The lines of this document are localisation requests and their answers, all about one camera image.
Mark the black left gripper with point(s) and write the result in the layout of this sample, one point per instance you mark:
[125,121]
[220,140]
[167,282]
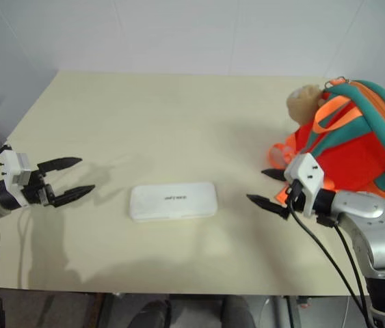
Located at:
[36,191]

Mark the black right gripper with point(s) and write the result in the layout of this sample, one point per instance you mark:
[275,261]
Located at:
[295,200]

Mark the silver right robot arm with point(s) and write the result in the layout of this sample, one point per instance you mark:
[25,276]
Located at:
[373,232]

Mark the orange and green backpack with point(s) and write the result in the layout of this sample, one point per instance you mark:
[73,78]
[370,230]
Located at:
[353,150]

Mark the white rectangular case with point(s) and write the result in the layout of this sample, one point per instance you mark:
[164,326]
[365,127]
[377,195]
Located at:
[173,201]

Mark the beige plush toy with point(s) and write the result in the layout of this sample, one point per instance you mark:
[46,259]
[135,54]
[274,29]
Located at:
[303,102]

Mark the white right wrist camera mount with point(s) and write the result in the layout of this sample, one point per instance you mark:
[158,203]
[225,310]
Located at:
[306,172]

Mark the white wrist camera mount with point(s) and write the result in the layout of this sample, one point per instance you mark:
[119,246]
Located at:
[306,172]
[11,164]

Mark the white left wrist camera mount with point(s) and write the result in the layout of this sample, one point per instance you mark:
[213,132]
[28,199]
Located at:
[11,164]

